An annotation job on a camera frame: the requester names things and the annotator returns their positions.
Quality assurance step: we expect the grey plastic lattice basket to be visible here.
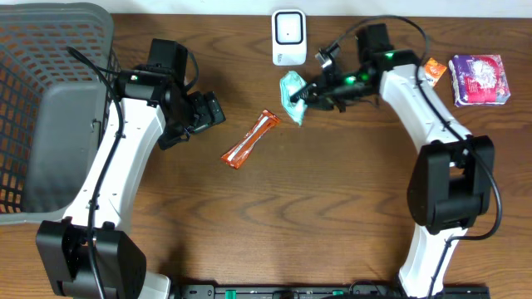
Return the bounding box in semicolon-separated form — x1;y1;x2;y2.
1;2;120;225

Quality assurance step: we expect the teal green packet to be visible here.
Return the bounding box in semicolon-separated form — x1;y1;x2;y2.
278;70;309;127

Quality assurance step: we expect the white barcode scanner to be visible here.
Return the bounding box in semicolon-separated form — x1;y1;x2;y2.
271;9;308;66

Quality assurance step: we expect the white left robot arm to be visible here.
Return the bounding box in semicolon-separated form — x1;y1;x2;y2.
36;69;225;298

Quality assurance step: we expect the orange snack bar wrapper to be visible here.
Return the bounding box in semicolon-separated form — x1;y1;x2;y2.
221;110;281;169

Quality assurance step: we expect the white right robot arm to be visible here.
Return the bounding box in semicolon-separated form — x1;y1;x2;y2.
282;49;500;298

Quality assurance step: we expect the floral red purple packet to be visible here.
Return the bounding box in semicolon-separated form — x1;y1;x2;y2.
448;54;510;107

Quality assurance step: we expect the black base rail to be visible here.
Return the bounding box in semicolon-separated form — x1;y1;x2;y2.
174;282;491;299

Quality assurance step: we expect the small orange juice carton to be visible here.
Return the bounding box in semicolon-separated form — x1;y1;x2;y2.
424;57;447;87

